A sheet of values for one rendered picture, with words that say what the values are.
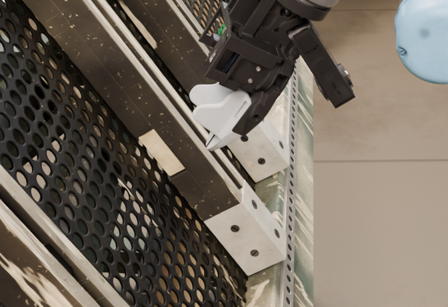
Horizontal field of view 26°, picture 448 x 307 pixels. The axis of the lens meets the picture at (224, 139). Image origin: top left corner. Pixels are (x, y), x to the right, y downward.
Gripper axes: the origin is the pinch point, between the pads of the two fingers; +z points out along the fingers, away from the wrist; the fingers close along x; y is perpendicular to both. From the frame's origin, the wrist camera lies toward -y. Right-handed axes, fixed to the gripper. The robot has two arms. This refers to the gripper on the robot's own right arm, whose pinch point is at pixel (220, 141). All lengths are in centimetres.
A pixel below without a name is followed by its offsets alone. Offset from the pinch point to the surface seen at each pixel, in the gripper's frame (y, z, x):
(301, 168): -44, 33, -55
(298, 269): -37, 33, -27
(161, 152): -6.0, 21.6, -26.7
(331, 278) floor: -109, 98, -112
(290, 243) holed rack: -35, 31, -29
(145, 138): -3.0, 20.5, -27.2
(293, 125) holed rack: -42, 30, -65
